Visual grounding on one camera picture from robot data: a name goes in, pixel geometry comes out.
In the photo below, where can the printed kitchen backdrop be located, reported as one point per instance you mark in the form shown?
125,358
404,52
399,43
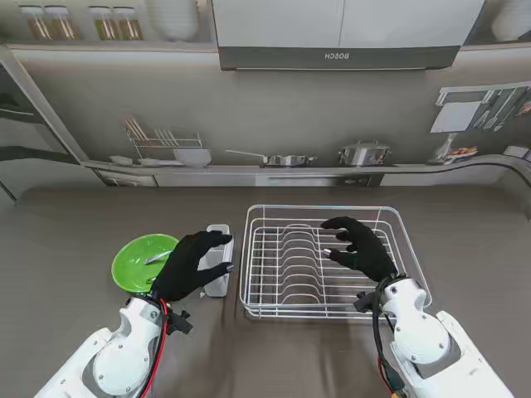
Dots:
265,116

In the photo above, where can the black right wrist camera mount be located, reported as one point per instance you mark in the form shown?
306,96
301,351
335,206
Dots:
361,302

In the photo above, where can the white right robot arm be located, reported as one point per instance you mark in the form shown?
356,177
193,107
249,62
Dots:
419,327

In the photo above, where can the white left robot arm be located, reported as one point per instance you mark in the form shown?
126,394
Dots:
124,352

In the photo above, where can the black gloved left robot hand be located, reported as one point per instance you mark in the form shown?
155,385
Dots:
182,269

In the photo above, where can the white plastic utensil holder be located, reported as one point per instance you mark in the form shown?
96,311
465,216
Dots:
217,286

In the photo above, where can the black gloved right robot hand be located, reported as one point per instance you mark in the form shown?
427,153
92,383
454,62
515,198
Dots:
369,253

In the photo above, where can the green plastic plate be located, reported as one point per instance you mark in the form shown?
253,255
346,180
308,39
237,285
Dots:
132,265

